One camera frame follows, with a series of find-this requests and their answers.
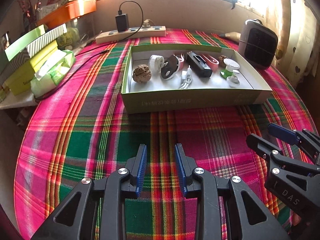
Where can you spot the large pink clip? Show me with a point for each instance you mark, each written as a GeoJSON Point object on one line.
{"type": "Point", "coordinates": [213, 63]}

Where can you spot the red branch decoration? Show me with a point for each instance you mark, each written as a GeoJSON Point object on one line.
{"type": "Point", "coordinates": [27, 5]}

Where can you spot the green cardboard box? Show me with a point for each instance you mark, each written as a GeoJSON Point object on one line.
{"type": "Point", "coordinates": [190, 102]}

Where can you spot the green tissue pack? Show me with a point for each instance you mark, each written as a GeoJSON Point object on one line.
{"type": "Point", "coordinates": [62, 65]}
{"type": "Point", "coordinates": [42, 87]}

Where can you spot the green round container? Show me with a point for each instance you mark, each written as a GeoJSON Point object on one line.
{"type": "Point", "coordinates": [70, 36]}

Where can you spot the black hook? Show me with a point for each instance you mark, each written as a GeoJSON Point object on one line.
{"type": "Point", "coordinates": [233, 5]}

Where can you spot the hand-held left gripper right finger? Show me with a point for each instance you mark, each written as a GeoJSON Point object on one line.
{"type": "Point", "coordinates": [180, 170]}

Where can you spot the grey fan heater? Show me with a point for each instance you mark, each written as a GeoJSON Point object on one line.
{"type": "Point", "coordinates": [258, 47]}

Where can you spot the plaid cloth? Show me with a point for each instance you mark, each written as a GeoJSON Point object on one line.
{"type": "Point", "coordinates": [87, 130]}

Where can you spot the beige power strip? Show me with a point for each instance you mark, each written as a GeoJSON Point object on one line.
{"type": "Point", "coordinates": [131, 33]}

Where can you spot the small white cylinder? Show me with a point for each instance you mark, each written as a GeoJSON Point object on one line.
{"type": "Point", "coordinates": [156, 60]}

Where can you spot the grey round device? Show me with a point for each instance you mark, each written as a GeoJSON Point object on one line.
{"type": "Point", "coordinates": [170, 67]}

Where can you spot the chevron pattern box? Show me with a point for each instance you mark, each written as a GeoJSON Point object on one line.
{"type": "Point", "coordinates": [17, 60]}

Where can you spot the heart print curtain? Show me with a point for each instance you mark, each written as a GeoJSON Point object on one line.
{"type": "Point", "coordinates": [300, 30]}

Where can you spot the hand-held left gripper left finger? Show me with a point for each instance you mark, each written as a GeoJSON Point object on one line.
{"type": "Point", "coordinates": [141, 170]}

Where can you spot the white side shelf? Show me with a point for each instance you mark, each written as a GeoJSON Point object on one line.
{"type": "Point", "coordinates": [15, 103]}

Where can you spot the small pink clip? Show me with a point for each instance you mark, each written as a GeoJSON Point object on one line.
{"type": "Point", "coordinates": [183, 60]}

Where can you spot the white plug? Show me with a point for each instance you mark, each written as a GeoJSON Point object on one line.
{"type": "Point", "coordinates": [147, 23]}

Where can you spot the orange tray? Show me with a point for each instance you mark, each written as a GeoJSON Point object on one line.
{"type": "Point", "coordinates": [70, 11]}

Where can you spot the green and white box lid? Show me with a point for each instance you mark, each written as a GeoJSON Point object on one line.
{"type": "Point", "coordinates": [22, 43]}

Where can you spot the yellow-green box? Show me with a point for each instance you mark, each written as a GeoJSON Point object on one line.
{"type": "Point", "coordinates": [20, 82]}

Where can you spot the black charger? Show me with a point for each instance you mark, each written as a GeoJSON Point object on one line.
{"type": "Point", "coordinates": [122, 23]}

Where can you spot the brown walnut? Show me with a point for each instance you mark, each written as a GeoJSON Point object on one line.
{"type": "Point", "coordinates": [142, 73]}
{"type": "Point", "coordinates": [222, 59]}

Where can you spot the white disc green clip holder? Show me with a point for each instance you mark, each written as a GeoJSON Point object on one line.
{"type": "Point", "coordinates": [231, 64]}

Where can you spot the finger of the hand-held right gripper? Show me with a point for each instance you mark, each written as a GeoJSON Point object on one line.
{"type": "Point", "coordinates": [257, 142]}
{"type": "Point", "coordinates": [282, 133]}

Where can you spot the black rectangular device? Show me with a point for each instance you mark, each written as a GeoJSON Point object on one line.
{"type": "Point", "coordinates": [198, 65]}

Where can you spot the white knob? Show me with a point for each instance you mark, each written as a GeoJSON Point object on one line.
{"type": "Point", "coordinates": [233, 79]}

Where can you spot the person's right hand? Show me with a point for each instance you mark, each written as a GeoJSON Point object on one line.
{"type": "Point", "coordinates": [297, 220]}

